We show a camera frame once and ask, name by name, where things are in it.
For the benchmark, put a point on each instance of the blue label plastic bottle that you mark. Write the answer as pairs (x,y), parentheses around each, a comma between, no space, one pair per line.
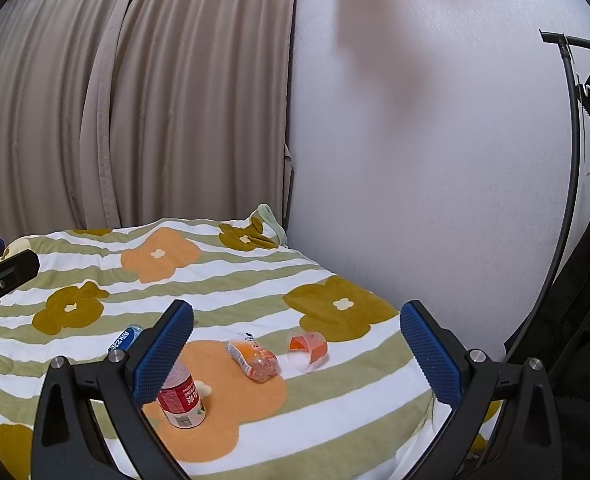
(124,340)

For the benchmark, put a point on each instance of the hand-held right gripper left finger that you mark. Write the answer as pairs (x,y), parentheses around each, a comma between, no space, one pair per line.
(161,355)

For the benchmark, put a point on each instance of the black clothes rack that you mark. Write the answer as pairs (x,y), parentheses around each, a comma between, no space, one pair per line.
(565,170)

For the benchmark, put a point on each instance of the pale green pillow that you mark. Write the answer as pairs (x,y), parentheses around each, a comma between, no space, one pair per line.
(270,220)

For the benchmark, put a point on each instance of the orange drink plastic bottle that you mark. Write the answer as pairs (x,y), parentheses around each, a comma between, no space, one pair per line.
(253,357)

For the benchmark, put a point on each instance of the beige curtain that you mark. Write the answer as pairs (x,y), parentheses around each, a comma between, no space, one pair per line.
(135,95)

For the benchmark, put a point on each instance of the floral striped blanket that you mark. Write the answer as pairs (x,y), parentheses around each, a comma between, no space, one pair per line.
(255,410)

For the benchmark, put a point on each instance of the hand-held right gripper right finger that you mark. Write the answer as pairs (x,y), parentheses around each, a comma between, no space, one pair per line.
(432,355)

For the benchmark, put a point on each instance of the red label plastic bottle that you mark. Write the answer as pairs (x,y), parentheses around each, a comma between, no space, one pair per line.
(181,395)

